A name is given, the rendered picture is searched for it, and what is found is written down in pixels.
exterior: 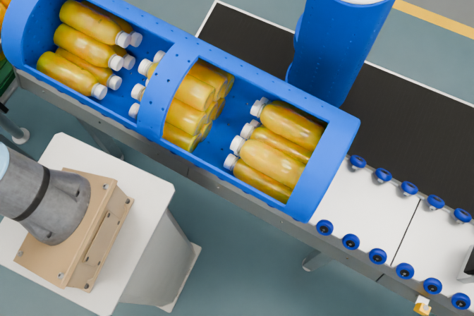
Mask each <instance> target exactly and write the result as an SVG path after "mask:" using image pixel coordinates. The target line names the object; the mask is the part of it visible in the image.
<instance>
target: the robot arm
mask: <svg viewBox="0 0 474 316"><path fill-rule="evenodd" d="M90 197H91V186H90V182H89V181H88V180H87V179H86V178H85V177H83V176H81V175H79V174H77V173H73V172H69V171H61V170H56V169H49V168H47V167H45V166H43V165H41V164H40V163H38V162H36V161H34V160H32V159H30V158H28V157H26V156H25V155H23V154H21V153H19V152H16V151H15V150H13V149H11V148H10V147H7V146H5V144H3V143H2V142H0V215H2V216H5V217H7V218H9V219H12V220H14V221H16V222H18V223H20V224H21V225H22V226H23V227H24V228H25V229H26V230H27V231H28V232H29V233H30V234H31V235H33V236H34V237H35V238H36V239H37V240H38V241H39V242H42V243H45V244H47V245H58V244H60V243H62V242H64V241H65V240H66V239H67V238H69V237H70V236H71V235H72V234H73V232H74V231H75V230H76V229H77V228H78V226H79V225H80V223H81V221H82V220H83V218H84V216H85V213H86V211H87V209H88V206H89V203H90Z"/></svg>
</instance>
